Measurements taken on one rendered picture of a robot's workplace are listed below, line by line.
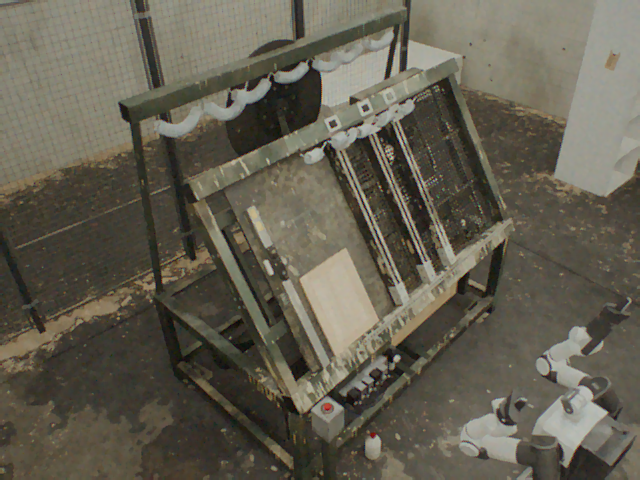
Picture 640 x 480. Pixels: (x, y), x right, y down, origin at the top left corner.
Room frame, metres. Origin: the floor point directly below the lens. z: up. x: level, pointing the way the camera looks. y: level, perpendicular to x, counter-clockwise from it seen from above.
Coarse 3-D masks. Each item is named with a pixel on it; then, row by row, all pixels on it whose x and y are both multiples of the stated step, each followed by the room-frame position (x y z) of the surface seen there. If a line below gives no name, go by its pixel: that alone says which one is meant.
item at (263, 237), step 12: (252, 228) 2.42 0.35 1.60; (264, 228) 2.42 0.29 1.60; (264, 240) 2.38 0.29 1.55; (264, 252) 2.36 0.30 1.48; (276, 276) 2.31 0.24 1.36; (288, 288) 2.27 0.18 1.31; (300, 312) 2.22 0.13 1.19; (300, 324) 2.19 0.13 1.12; (312, 336) 2.16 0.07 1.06; (312, 348) 2.13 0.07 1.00; (324, 360) 2.10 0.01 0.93
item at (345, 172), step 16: (336, 128) 2.96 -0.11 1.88; (352, 128) 2.87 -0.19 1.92; (336, 144) 2.89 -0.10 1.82; (336, 160) 2.91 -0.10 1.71; (352, 176) 2.87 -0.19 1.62; (352, 192) 2.82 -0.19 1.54; (368, 208) 2.80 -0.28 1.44; (368, 224) 2.74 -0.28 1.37; (368, 240) 2.73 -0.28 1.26; (384, 256) 2.66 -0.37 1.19; (400, 288) 2.58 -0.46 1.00
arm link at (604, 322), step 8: (608, 304) 1.68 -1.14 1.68; (616, 304) 1.69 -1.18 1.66; (600, 312) 1.68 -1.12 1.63; (608, 312) 1.64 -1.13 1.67; (616, 312) 1.64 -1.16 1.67; (624, 312) 1.66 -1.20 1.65; (592, 320) 1.68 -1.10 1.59; (600, 320) 1.66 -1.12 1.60; (608, 320) 1.64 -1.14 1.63; (616, 320) 1.64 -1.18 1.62; (600, 328) 1.64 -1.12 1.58; (608, 328) 1.63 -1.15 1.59
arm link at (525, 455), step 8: (520, 448) 1.27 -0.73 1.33; (528, 448) 1.26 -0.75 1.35; (520, 456) 1.25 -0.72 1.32; (528, 456) 1.23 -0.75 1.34; (536, 456) 1.22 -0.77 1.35; (544, 456) 1.21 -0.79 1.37; (552, 456) 1.21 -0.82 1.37; (528, 464) 1.22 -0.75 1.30; (536, 464) 1.21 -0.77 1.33; (544, 464) 1.20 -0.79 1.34; (552, 464) 1.19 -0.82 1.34; (536, 472) 1.19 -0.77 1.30; (544, 472) 1.18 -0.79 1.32; (552, 472) 1.18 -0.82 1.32
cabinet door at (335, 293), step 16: (336, 256) 2.55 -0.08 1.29; (320, 272) 2.44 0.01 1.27; (336, 272) 2.49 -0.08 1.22; (352, 272) 2.54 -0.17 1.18; (304, 288) 2.33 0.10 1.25; (320, 288) 2.38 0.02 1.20; (336, 288) 2.43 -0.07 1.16; (352, 288) 2.48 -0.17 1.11; (320, 304) 2.32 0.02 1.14; (336, 304) 2.37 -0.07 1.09; (352, 304) 2.42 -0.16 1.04; (368, 304) 2.46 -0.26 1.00; (320, 320) 2.26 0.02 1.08; (336, 320) 2.31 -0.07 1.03; (352, 320) 2.35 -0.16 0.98; (368, 320) 2.40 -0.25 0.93; (336, 336) 2.24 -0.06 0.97; (352, 336) 2.29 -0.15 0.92; (336, 352) 2.18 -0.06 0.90
